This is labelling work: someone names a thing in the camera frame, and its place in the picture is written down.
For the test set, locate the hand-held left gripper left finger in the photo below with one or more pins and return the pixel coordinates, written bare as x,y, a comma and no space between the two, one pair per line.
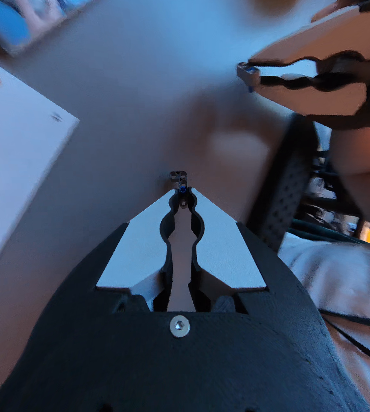
133,257

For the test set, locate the grey desk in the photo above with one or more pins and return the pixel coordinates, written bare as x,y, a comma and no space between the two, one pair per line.
139,96

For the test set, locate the person's right forearm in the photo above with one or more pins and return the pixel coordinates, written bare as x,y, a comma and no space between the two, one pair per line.
361,154

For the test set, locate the person's white t-shirt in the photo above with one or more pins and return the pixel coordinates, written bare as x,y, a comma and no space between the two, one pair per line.
333,276

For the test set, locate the black perforated chair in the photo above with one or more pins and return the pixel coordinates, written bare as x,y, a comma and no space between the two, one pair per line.
284,193

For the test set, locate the blue manual booklet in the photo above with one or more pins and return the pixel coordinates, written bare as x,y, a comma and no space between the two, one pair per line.
8,25

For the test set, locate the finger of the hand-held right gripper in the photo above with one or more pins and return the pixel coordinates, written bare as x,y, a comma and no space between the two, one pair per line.
333,38
316,101

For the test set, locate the open instruction booklet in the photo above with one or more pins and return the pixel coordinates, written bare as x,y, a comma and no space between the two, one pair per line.
11,144

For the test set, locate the person's right hand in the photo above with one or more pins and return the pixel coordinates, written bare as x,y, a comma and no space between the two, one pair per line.
336,8

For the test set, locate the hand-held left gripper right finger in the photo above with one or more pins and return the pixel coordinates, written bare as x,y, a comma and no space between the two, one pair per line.
230,257

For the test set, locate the dark grey angled beam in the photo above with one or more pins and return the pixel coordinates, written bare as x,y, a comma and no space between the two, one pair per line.
178,176

